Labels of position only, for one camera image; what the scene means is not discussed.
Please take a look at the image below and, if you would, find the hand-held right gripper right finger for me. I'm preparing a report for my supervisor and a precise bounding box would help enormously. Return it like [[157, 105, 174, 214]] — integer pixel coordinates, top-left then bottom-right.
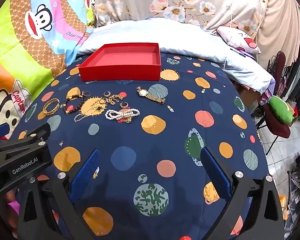
[[200, 147, 285, 240]]

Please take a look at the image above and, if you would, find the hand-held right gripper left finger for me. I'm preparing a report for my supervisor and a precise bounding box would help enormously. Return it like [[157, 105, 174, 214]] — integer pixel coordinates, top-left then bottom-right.
[[17, 149, 101, 240]]

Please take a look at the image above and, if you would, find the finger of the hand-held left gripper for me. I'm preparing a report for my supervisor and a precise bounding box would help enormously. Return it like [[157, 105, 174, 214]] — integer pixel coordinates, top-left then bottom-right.
[[0, 122, 52, 167], [0, 123, 12, 147]]

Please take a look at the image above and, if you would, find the gold bangle bracelet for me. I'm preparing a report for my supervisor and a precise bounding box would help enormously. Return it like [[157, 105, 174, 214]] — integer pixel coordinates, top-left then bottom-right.
[[42, 98, 61, 116]]

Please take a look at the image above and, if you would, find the dark beaded bracelet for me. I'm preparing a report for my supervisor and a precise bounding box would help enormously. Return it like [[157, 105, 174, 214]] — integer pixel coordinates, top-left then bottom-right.
[[63, 94, 86, 114]]

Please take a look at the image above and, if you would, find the thin gold chain necklace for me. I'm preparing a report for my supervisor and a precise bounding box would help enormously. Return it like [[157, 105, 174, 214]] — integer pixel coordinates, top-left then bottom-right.
[[74, 97, 107, 123]]

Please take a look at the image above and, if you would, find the white pearl bracelet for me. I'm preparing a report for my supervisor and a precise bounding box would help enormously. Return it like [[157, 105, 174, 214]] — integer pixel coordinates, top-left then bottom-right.
[[105, 107, 140, 121]]

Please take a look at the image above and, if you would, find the chunky gold chain bracelet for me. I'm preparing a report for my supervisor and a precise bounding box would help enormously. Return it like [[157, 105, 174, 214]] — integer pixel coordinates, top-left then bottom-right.
[[105, 94, 123, 105]]

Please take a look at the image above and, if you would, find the gold wrist watch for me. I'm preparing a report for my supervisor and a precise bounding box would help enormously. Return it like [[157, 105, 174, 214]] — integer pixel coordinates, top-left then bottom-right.
[[137, 86, 166, 105]]

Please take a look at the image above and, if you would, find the red cardboard box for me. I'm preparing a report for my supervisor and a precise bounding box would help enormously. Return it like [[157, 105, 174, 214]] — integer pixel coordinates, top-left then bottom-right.
[[79, 43, 162, 82]]

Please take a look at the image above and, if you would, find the navy planet print bedsheet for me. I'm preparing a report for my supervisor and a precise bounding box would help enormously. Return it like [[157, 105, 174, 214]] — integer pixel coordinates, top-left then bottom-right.
[[15, 55, 272, 240]]

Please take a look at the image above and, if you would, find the maroon cushion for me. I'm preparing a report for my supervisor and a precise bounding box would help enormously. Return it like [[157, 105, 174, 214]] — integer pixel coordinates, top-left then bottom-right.
[[262, 102, 290, 139]]

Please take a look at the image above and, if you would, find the colourful cartoon monkey blanket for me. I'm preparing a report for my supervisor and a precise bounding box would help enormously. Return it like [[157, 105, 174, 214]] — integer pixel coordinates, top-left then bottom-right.
[[0, 0, 95, 140]]

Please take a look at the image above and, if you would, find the green plush toy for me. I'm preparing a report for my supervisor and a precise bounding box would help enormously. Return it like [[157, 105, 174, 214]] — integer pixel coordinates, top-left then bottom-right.
[[269, 95, 294, 125]]

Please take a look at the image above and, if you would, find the black metal chair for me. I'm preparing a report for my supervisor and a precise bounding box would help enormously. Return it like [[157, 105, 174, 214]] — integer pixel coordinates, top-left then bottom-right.
[[250, 51, 298, 155]]

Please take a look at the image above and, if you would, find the pink cartoon pillow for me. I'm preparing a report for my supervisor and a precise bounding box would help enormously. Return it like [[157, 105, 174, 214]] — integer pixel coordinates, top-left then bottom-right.
[[216, 26, 262, 55]]

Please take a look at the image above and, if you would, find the light blue pillow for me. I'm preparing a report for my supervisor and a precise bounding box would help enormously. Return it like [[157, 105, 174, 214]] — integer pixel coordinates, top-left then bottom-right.
[[76, 19, 274, 94]]

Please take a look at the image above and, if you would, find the beige curtain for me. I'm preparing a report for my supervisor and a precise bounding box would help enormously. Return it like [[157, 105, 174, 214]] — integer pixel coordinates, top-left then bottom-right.
[[256, 0, 300, 73]]

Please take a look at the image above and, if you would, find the grey floral pillow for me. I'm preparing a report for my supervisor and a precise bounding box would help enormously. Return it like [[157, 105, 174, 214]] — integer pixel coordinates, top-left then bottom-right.
[[94, 0, 272, 34]]

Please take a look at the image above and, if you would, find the white cable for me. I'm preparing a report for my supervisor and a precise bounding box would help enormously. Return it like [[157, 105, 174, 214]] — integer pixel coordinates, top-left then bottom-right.
[[223, 0, 235, 71]]

